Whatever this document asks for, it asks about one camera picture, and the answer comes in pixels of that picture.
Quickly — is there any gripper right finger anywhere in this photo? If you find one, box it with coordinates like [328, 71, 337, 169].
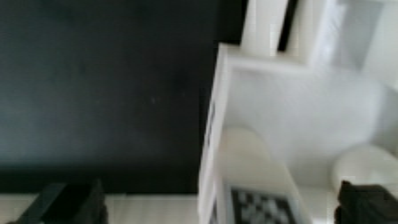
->
[335, 181, 398, 224]

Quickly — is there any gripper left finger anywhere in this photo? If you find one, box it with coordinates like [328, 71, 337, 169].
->
[13, 180, 109, 224]

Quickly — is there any white chair seat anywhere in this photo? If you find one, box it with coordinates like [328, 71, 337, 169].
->
[198, 0, 398, 224]

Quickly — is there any white chair leg with tag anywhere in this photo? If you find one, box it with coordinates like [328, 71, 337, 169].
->
[331, 145, 398, 189]

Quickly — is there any white U-shaped fence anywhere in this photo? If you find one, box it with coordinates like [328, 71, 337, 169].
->
[0, 194, 200, 224]

